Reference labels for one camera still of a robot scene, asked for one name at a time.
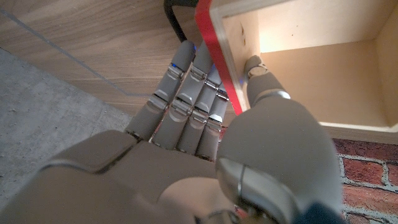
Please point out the wooden drawer with red front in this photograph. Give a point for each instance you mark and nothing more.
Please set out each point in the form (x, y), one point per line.
(311, 77)

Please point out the red brick printed backdrop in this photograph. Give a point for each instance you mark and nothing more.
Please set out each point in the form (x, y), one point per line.
(367, 174)

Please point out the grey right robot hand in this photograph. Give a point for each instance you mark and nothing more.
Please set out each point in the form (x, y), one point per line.
(155, 174)

